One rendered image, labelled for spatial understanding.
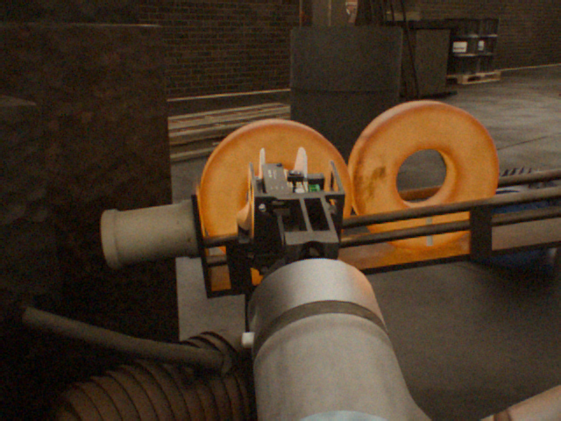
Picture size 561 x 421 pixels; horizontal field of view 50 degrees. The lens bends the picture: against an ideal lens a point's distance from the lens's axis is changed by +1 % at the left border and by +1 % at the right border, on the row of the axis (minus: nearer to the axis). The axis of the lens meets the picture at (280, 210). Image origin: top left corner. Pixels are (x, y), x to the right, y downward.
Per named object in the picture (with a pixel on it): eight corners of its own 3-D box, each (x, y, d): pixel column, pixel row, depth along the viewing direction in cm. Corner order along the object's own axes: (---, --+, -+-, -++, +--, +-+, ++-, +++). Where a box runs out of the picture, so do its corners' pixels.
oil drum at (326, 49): (266, 189, 341) (266, 24, 315) (337, 173, 379) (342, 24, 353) (344, 211, 299) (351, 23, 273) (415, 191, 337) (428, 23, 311)
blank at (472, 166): (338, 110, 61) (346, 114, 58) (486, 89, 62) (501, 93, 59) (350, 251, 66) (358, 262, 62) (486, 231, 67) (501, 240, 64)
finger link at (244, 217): (283, 188, 57) (295, 244, 50) (282, 203, 58) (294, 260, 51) (233, 189, 56) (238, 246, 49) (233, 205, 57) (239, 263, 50)
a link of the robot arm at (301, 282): (379, 391, 42) (241, 401, 41) (363, 338, 46) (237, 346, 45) (397, 296, 37) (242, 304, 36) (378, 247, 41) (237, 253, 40)
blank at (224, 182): (188, 127, 60) (188, 133, 56) (341, 109, 61) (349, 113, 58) (209, 271, 64) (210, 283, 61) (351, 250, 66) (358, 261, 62)
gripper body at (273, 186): (335, 155, 50) (369, 243, 41) (326, 237, 55) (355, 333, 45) (244, 158, 50) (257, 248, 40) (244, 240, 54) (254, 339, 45)
